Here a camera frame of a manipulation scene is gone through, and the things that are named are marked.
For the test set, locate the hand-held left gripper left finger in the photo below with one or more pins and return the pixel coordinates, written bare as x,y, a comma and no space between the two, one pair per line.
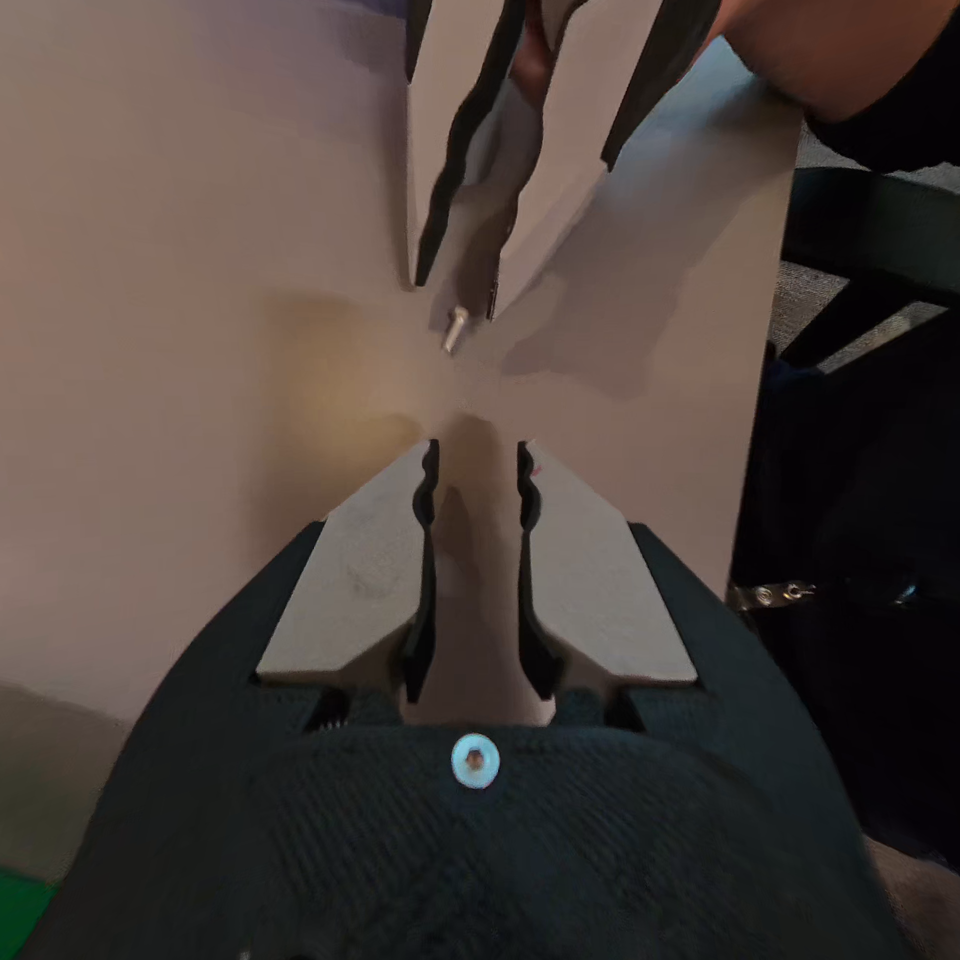
360,585

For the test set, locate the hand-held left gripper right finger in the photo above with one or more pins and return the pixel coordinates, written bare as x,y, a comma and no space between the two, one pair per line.
600,592

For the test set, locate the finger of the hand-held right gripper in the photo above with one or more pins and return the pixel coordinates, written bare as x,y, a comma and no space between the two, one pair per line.
442,67
585,97

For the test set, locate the silver bolt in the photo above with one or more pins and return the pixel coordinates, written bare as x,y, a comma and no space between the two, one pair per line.
454,330

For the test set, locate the green plastic bin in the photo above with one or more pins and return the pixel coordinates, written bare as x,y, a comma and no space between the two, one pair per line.
22,922

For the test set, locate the person's right hand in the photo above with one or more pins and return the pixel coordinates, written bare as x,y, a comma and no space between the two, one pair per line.
825,52

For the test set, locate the person's black chair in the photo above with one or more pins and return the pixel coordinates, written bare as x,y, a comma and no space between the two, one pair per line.
870,217

